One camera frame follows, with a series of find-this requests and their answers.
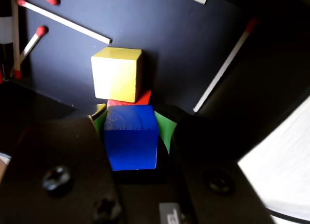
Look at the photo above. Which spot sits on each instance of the black cardboard box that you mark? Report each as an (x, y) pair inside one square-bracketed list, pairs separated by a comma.
[(174, 52)]

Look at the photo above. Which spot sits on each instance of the blue wooden cube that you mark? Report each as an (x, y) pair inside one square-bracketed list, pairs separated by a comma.
[(132, 139)]

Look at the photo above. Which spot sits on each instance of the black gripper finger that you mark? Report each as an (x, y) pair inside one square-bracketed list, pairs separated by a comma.
[(60, 148), (206, 148)]

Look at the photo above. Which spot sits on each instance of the yellow wooden cube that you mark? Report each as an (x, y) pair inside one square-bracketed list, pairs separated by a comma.
[(113, 76)]

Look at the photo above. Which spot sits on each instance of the red wooden cube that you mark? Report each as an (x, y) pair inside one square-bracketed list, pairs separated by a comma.
[(143, 99)]

